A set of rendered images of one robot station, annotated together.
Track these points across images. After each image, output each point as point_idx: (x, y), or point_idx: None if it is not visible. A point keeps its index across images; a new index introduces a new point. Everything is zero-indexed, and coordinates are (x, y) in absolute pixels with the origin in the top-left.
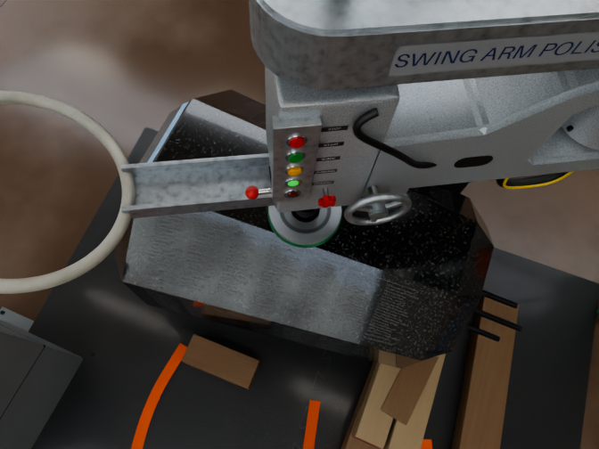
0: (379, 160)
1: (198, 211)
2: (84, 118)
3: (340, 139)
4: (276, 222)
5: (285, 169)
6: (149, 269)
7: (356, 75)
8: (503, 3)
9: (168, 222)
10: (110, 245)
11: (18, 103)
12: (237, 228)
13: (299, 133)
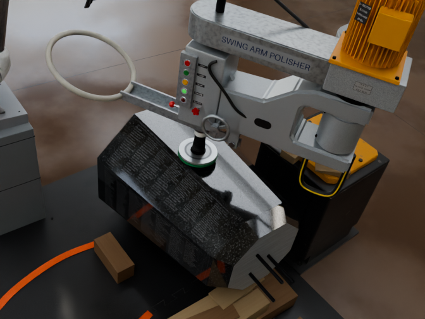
0: (221, 100)
1: (148, 109)
2: (130, 62)
3: (204, 74)
4: (181, 147)
5: (182, 80)
6: (113, 156)
7: (210, 40)
8: (258, 33)
9: (135, 135)
10: (107, 97)
11: (112, 45)
12: (163, 148)
13: (188, 59)
